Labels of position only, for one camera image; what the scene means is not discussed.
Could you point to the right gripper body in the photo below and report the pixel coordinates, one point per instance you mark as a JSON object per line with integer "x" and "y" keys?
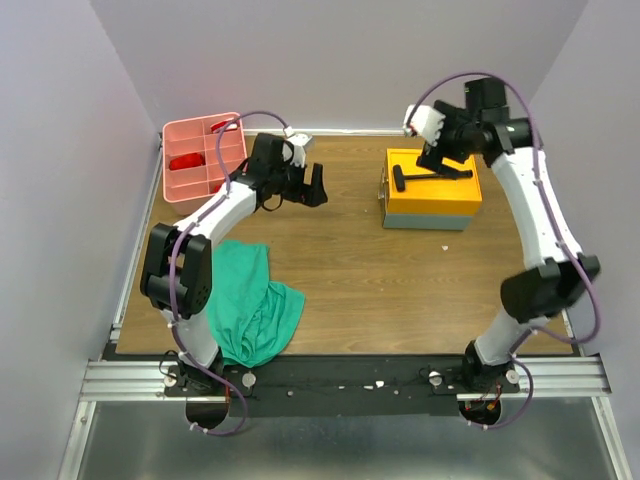
{"x": 439, "y": 151}

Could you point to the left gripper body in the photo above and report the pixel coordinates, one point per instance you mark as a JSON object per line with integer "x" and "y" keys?
{"x": 286, "y": 179}

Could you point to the black T-handle wrench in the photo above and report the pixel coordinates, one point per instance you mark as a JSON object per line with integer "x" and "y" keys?
{"x": 444, "y": 173}

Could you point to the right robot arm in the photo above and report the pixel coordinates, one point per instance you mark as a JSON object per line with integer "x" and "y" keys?
{"x": 556, "y": 270}

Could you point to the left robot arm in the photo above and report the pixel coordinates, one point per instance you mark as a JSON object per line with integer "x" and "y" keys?
{"x": 177, "y": 274}

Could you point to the red white tape roll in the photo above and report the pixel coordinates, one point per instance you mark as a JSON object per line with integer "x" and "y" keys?
{"x": 227, "y": 124}

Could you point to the orange grey drawer box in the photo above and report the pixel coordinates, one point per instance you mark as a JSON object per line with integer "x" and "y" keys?
{"x": 427, "y": 204}

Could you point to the red cloth in tray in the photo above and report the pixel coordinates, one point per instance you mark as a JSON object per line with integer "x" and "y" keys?
{"x": 186, "y": 161}

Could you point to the pink compartment tray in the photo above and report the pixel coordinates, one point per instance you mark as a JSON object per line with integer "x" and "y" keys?
{"x": 187, "y": 190}

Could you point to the green cloth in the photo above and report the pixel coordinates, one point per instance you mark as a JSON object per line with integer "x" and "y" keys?
{"x": 251, "y": 317}

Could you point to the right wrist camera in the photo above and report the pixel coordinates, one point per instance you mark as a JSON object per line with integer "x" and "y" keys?
{"x": 424, "y": 121}

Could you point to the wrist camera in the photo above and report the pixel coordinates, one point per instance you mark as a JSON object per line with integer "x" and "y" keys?
{"x": 296, "y": 147}
{"x": 424, "y": 121}

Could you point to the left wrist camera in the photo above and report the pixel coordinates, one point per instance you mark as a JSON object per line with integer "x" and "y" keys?
{"x": 296, "y": 147}

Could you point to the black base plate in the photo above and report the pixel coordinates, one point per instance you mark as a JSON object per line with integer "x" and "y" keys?
{"x": 351, "y": 404}

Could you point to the aluminium mounting rail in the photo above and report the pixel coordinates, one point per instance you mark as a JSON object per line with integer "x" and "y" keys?
{"x": 289, "y": 376}

